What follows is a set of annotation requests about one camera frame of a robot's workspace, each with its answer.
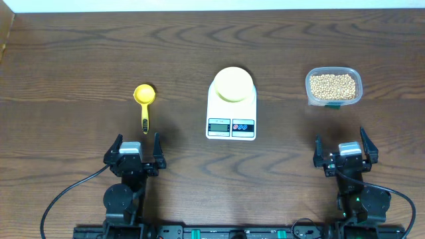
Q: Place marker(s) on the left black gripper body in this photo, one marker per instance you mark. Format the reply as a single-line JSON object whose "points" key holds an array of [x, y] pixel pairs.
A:
{"points": [[146, 171]]}

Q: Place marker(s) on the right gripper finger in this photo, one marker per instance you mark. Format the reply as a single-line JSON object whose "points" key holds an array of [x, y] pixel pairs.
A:
{"points": [[370, 149], [318, 154]]}

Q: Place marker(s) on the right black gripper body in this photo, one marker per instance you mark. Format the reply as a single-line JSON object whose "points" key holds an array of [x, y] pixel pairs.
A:
{"points": [[367, 167]]}

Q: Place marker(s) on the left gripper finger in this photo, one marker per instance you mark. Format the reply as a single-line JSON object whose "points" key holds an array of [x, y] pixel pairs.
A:
{"points": [[114, 148], [157, 150]]}

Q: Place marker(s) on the yellow measuring scoop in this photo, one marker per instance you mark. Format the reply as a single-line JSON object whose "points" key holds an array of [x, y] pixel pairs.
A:
{"points": [[144, 95]]}

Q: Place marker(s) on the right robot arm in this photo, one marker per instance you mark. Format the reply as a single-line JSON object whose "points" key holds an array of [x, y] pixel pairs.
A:
{"points": [[364, 207]]}

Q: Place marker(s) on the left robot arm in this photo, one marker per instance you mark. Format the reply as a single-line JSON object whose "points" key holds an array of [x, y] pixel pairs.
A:
{"points": [[124, 201]]}

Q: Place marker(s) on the white digital kitchen scale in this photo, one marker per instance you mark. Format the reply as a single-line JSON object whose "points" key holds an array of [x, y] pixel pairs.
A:
{"points": [[231, 120]]}

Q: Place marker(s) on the pale yellow bowl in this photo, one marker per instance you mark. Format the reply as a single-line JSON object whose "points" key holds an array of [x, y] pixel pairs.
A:
{"points": [[233, 84]]}

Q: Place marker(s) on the clear container of soybeans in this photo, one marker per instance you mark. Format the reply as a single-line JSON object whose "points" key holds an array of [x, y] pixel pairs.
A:
{"points": [[333, 86]]}

